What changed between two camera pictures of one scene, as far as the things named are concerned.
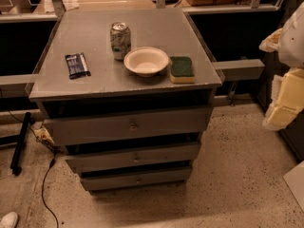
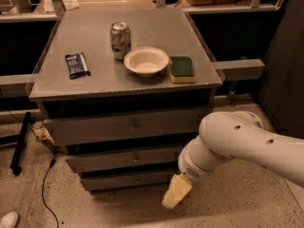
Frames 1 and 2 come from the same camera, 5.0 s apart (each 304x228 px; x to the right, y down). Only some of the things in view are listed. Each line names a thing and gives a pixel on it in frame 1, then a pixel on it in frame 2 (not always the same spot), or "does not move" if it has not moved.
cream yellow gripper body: [294, 43] to [189, 165]
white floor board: [294, 180] does not move
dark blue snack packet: [77, 66] does not move
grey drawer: [89, 162] does not move
